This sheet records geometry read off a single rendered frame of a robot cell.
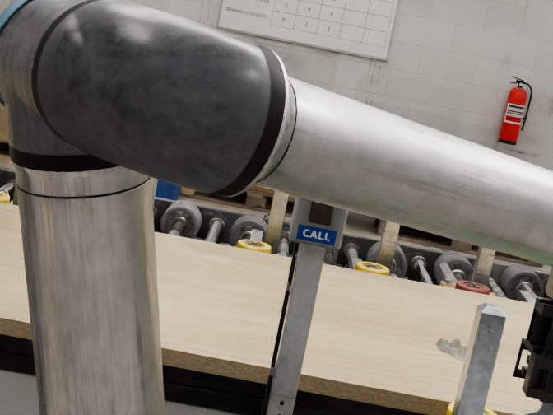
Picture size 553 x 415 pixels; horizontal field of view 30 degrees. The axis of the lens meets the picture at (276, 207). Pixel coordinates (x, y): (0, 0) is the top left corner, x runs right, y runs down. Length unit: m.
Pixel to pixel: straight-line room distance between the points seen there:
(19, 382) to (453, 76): 7.15
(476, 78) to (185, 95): 7.98
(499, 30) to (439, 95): 0.70
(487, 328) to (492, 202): 0.58
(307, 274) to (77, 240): 0.62
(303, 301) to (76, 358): 0.60
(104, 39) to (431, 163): 0.28
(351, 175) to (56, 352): 0.29
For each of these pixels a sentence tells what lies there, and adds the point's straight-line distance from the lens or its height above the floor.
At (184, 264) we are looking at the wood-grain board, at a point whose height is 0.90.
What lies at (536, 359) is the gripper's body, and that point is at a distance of 1.27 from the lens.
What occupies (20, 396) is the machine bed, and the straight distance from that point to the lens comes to 1.75.
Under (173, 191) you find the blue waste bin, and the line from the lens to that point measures 7.16.
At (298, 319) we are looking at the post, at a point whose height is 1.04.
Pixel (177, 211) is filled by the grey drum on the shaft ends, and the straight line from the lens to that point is 2.92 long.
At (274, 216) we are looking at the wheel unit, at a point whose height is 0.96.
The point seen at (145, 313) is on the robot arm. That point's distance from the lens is 0.88.
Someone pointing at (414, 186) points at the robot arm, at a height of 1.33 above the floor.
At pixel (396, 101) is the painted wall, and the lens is 8.62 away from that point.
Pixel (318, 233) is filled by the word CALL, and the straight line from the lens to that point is 1.38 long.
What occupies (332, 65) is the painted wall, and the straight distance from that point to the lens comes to 8.60.
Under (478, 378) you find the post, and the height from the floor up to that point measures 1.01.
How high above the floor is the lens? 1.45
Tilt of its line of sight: 11 degrees down
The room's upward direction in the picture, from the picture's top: 11 degrees clockwise
